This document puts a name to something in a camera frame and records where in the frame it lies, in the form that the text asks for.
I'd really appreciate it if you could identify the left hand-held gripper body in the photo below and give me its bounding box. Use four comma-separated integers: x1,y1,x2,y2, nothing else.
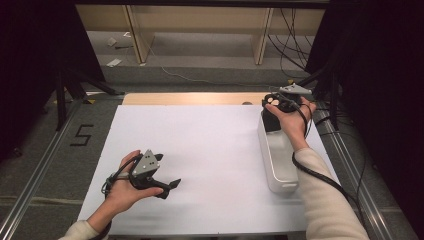
129,149,171,200

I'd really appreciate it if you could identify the beige wooden shelf unit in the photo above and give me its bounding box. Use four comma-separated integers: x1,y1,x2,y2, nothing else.
75,4,326,66

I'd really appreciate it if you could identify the hand-held gripper black cable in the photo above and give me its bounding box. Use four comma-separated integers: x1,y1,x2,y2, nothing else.
287,99,367,229
89,154,141,240

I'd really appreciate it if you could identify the aluminium floor rail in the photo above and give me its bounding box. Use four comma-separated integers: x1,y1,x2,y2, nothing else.
0,98,84,240
311,106,395,240

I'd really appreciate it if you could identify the thin white floor cable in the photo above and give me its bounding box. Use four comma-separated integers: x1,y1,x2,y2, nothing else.
146,39,288,91

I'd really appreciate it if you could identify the white oblong plastic bin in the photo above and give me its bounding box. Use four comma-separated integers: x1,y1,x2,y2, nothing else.
257,114,300,195

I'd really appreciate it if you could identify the right hand-held gripper black cable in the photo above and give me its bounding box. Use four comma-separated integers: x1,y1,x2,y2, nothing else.
287,99,367,229

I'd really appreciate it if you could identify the dark curtain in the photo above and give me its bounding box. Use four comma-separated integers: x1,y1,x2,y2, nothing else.
304,0,424,231
0,0,106,163

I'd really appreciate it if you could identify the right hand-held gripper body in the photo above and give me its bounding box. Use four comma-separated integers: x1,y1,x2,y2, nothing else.
279,83,313,113

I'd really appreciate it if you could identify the person's left hand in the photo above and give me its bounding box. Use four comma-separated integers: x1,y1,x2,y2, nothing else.
105,149,164,214

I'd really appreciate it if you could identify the bundle of black cables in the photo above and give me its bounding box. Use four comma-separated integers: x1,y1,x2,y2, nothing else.
266,8,321,79

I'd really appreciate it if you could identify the black metal stand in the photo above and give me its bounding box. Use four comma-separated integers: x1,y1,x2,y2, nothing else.
54,66,125,132
284,63,341,131

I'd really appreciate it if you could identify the light wooden table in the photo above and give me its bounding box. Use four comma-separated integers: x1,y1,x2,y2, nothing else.
121,92,304,106

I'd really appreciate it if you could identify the black floor cable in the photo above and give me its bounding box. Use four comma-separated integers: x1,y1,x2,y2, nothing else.
314,106,369,240

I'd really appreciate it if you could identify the left hand-held gripper black cable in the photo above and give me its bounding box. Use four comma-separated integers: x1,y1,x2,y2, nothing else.
89,154,141,240

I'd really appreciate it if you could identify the white board table cover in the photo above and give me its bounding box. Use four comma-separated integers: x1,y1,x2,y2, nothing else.
77,103,342,237

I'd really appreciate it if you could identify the person's right hand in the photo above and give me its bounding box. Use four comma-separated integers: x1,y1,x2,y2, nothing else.
264,96,318,152

